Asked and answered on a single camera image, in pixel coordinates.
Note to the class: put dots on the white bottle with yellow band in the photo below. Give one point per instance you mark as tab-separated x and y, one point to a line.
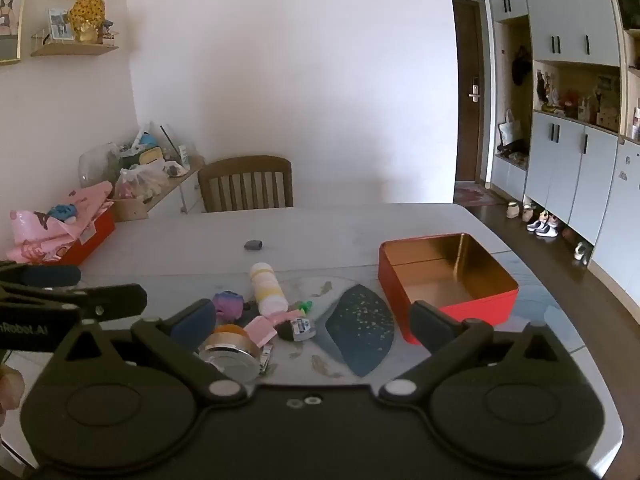
267	287

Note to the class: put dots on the pink card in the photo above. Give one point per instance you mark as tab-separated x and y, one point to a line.
261	331

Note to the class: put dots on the dark speckled fan-shaped mat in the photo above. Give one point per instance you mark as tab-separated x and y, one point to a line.
360	332

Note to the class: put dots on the white tote bag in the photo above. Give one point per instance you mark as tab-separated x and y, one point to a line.
510	130

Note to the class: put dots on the framed figure picture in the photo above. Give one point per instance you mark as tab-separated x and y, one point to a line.
7	15

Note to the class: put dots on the small green toy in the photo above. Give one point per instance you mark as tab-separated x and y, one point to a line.
304	308

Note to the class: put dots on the pink eraser strip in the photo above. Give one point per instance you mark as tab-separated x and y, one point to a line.
285	317

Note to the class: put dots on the green and cream pouch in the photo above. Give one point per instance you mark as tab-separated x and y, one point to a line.
145	155

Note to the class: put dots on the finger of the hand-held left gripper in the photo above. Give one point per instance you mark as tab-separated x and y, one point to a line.
52	275
115	300

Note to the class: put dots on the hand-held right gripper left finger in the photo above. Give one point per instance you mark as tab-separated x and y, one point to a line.
196	322

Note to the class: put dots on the red tin box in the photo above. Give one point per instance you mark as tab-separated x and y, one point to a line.
450	280

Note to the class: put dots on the small dark grey block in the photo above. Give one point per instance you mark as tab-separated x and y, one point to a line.
253	245

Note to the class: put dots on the patterned door mat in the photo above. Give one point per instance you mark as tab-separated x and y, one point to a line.
475	194

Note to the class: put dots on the row of shelf figurines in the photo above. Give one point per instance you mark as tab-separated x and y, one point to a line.
565	100

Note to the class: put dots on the small photo frame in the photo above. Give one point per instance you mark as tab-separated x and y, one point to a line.
60	24

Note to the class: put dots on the wooden wall shelf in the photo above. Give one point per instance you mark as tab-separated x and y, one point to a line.
75	50

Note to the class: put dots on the grey wall cabinet unit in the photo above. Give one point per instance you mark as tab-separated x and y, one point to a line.
575	170

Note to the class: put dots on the pink printed cloth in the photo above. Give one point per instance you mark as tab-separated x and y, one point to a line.
40	237

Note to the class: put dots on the brown shoe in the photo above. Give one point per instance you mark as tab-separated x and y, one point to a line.
568	234

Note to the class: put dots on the wooden chair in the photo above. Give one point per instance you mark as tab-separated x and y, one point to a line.
245	185

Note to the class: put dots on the silver nail clipper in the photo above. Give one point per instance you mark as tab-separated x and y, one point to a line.
266	359

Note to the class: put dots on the white and black sneaker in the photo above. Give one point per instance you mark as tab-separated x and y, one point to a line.
536	224
548	230

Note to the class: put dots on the beige shoe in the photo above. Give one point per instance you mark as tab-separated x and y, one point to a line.
527	213
512	210

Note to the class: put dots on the white shoe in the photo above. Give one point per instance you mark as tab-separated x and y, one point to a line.
581	251

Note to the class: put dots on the small black labelled item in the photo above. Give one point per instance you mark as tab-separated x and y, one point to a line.
296	330

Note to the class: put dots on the clear plastic bag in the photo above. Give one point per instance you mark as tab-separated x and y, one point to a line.
97	162

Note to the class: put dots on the purple toy figure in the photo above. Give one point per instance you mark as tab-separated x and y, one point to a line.
229	305

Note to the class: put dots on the red storage box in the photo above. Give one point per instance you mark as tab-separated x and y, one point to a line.
97	235

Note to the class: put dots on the blue soft toy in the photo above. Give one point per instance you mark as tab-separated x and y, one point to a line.
65	212

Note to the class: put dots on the plastic bag of items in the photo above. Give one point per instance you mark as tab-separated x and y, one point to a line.
140	182

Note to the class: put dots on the brown door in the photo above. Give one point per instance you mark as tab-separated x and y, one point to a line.
467	90

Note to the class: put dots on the gold ornament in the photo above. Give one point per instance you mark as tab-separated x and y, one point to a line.
86	17

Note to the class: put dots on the dark hanging bag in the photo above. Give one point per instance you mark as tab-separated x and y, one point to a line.
521	65

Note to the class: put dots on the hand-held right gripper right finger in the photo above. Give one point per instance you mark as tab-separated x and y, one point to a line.
429	322

